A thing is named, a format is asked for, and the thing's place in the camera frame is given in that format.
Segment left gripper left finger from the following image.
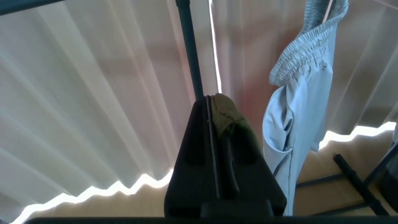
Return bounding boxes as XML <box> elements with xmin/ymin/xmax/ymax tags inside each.
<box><xmin>164</xmin><ymin>95</ymin><xmax>221</xmax><ymax>218</ymax></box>

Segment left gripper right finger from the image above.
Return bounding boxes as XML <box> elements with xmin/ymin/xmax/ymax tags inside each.
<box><xmin>219</xmin><ymin>124</ymin><xmax>287</xmax><ymax>218</ymax></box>

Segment green garment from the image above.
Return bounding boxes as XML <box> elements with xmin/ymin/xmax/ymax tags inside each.
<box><xmin>210</xmin><ymin>93</ymin><xmax>264</xmax><ymax>153</ymax></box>

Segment pale grey shorts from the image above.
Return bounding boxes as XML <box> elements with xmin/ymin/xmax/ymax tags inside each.
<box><xmin>262</xmin><ymin>0</ymin><xmax>349</xmax><ymax>217</ymax></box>

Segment pink clothes hanger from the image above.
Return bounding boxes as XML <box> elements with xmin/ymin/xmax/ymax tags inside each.
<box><xmin>322</xmin><ymin>0</ymin><xmax>336</xmax><ymax>24</ymax></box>

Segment black clothes rack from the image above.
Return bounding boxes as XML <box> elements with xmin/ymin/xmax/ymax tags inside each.
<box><xmin>0</xmin><ymin>0</ymin><xmax>398</xmax><ymax>217</ymax></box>

